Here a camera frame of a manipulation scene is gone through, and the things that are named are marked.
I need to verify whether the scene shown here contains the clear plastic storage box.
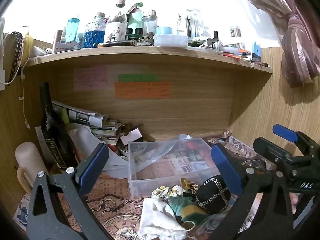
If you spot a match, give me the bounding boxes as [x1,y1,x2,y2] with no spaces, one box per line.
[127,137,225,198]

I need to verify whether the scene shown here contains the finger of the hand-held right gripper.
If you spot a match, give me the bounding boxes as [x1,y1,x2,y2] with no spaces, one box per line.
[252,137,308,178]
[272,124,320,155]

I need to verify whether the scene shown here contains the white cloth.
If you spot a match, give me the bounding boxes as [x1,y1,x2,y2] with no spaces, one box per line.
[137,197,187,240]

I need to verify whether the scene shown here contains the person's right hand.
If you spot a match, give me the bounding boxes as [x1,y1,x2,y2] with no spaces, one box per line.
[290,192,301,214]

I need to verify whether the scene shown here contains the rolled white paper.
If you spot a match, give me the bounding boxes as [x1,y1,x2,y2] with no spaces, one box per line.
[68,126,130,173]

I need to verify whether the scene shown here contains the green paper note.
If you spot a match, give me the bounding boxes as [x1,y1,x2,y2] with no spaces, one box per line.
[118,74,159,82]

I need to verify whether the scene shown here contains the white flat carton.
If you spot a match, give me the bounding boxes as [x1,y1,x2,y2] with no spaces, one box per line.
[51,41,83,54]

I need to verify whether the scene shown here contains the clear tool organizer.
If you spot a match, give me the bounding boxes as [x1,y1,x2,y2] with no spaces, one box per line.
[186,9,208,38]

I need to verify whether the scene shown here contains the blue cartoon sticker card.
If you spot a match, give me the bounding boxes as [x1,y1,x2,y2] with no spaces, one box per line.
[12,197,31,231]

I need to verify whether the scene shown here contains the wooden shelf unit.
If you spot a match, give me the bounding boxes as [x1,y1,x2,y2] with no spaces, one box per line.
[20,45,273,143]

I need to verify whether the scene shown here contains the cream plastic mug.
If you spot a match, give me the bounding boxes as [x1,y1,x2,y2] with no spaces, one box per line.
[14,142,50,196]

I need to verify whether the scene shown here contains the brown pen tube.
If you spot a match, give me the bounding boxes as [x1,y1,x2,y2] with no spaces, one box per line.
[97,40,137,48]

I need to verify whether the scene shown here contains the pair of dark ink bottles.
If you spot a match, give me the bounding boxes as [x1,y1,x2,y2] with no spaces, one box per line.
[126,27,145,41]

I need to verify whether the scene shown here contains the glass bottle with blue liquid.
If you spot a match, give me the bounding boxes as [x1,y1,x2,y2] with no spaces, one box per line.
[83,12,106,49]

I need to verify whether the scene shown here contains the clear lidded plastic container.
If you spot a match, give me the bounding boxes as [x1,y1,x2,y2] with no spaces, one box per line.
[153,34,189,48]

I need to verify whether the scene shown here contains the mint green pump bottle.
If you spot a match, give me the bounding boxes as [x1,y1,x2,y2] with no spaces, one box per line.
[127,2,145,34]

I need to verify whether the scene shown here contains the gold hair clip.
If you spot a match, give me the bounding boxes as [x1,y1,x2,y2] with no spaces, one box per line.
[180,177,199,193]

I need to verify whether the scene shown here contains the pink paper note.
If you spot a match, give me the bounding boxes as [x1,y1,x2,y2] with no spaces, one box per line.
[73,66,108,91]

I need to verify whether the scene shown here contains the floral fabric scrunchie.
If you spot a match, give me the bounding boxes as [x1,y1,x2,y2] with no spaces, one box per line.
[152,185,186,198]

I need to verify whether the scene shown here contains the clear bottle with silver cap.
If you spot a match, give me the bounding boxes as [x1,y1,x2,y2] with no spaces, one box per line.
[143,9,158,34]

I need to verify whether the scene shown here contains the white card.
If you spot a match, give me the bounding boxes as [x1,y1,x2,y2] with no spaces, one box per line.
[119,127,142,146]

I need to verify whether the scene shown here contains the pink satin curtain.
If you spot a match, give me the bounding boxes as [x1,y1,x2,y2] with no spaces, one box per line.
[230,0,320,88]

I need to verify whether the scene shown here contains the white cable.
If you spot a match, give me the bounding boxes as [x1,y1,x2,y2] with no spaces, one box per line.
[19,27,32,130]

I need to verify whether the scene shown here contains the yellow sponge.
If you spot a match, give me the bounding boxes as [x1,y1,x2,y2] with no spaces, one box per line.
[180,204,208,222]

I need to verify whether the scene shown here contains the dark wine bottle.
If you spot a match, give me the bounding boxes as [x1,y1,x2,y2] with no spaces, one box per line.
[38,82,68,171]

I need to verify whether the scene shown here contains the pink-brown tube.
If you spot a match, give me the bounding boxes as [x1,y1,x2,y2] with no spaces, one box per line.
[53,29,63,53]

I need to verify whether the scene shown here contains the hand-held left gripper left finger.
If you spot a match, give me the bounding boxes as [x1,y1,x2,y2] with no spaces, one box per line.
[26,143,115,240]

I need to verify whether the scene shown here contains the yellow hanging pouch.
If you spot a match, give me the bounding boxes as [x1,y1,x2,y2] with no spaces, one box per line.
[23,33,35,61]

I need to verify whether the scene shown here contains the black quilted chain pouch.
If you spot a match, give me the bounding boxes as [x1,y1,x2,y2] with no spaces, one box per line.
[194,176,232,215]

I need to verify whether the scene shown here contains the clear bottle with white label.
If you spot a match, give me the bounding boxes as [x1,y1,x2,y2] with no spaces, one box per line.
[104,0,128,43]

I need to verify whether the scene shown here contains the gold hoop bangle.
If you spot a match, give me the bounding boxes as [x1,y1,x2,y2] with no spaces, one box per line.
[241,159,263,170]

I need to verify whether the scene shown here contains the black lace band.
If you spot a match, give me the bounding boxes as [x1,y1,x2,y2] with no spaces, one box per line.
[5,31,23,86]

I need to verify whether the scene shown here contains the small ceramic bowl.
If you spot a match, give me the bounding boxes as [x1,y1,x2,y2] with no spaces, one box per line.
[118,145,147,158]

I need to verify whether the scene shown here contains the white ruler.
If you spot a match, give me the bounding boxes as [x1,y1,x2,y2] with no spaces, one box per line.
[35,126,51,161]

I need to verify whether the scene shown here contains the stack of papers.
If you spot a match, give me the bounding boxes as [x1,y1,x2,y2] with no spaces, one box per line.
[51,100,123,146]

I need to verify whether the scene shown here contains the teal plastic bottle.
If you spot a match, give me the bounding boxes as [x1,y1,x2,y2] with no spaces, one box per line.
[66,17,81,43]

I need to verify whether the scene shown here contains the orange marker pens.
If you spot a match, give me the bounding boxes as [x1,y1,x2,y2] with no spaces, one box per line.
[223,51,251,58]

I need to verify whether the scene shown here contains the orange paper note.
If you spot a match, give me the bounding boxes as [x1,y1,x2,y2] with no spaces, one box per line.
[114,81,170,99]

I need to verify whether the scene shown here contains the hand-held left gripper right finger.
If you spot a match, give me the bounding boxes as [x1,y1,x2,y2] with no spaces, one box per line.
[211,143,294,240]

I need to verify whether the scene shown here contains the blue stamp block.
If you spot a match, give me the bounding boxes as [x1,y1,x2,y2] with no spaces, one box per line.
[251,42,261,63]

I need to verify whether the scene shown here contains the white hook package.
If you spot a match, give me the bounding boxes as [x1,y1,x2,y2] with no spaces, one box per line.
[176,14,187,36]

